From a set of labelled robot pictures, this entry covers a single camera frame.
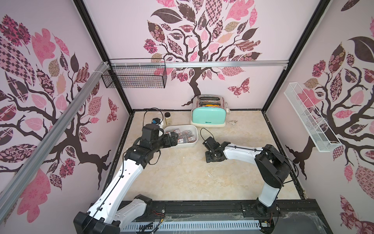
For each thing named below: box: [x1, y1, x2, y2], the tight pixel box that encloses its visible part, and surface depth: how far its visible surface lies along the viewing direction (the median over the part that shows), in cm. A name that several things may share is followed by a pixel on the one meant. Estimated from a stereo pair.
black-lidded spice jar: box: [164, 112, 173, 126], surface depth 109 cm
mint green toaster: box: [190, 94, 227, 128], surface depth 106 cm
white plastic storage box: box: [163, 124, 199, 147], surface depth 103 cm
